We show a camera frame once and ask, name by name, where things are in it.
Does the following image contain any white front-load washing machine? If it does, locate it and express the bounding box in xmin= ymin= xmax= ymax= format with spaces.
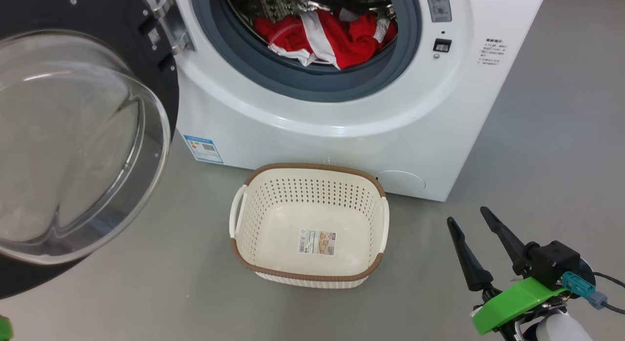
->
xmin=137 ymin=0 xmax=548 ymax=202

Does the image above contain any black cable teal connector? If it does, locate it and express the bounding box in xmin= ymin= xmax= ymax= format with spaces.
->
xmin=562 ymin=272 xmax=625 ymax=315

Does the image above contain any round drain filter cover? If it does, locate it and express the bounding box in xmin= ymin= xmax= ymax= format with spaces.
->
xmin=376 ymin=170 xmax=426 ymax=197

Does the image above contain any printed text label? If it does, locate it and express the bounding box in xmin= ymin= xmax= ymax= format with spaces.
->
xmin=478 ymin=37 xmax=503 ymax=67

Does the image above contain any round glass washer door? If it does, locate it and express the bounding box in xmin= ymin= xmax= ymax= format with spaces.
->
xmin=0 ymin=0 xmax=180 ymax=300

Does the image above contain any cream perforated laundry basket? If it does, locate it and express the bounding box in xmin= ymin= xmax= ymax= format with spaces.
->
xmin=229 ymin=163 xmax=390 ymax=289

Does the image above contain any red and white garment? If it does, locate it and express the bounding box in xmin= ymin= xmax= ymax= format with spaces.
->
xmin=254 ymin=9 xmax=398 ymax=70

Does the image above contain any blue energy label sticker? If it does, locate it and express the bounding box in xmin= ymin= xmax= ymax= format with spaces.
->
xmin=183 ymin=134 xmax=224 ymax=164

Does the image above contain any metal door hinge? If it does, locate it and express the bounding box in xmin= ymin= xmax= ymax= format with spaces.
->
xmin=151 ymin=0 xmax=196 ymax=56

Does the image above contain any grey warning sticker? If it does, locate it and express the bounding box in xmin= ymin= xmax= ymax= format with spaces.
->
xmin=424 ymin=0 xmax=452 ymax=23

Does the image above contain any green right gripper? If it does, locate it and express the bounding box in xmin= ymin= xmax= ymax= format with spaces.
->
xmin=447 ymin=207 xmax=569 ymax=341

